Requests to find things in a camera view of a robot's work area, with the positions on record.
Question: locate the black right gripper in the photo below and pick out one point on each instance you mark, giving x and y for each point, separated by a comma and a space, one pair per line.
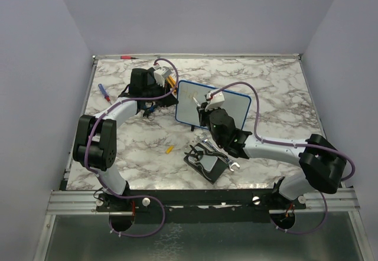
204, 113

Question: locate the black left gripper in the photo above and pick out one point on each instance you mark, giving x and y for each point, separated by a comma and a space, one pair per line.
168, 98

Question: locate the yellow capped white marker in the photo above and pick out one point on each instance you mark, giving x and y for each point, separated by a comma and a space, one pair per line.
196, 102

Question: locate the blue framed whiteboard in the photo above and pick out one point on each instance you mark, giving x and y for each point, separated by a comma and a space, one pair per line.
236, 104

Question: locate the yellow marker cap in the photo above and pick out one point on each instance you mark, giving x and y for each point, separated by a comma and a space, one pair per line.
169, 149

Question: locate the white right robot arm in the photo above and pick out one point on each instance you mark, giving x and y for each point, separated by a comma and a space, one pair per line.
321, 165

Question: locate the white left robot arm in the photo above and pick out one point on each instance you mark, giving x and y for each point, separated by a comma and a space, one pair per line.
95, 144

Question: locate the yellow pencil behind whiteboard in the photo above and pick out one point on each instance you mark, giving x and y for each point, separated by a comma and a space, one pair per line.
172, 83

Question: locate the chrome combination wrench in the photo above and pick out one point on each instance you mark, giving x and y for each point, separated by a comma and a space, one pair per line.
231, 164

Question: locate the blue red screwdriver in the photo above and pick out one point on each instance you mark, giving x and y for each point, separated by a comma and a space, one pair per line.
104, 93

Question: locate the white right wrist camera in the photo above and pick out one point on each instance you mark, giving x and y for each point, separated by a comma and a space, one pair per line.
214, 99

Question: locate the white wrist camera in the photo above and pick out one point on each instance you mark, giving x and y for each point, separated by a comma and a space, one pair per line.
214, 99
161, 74

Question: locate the blue handled cutting pliers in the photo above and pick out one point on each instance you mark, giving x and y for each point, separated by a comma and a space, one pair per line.
149, 108

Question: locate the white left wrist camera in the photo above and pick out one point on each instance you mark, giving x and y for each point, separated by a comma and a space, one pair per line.
161, 74

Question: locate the black network switch box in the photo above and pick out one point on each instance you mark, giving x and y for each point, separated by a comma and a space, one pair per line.
206, 166

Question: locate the red marker on rail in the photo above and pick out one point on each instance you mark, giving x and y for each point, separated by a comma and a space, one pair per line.
128, 58

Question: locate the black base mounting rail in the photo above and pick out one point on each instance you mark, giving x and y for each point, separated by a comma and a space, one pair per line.
196, 206

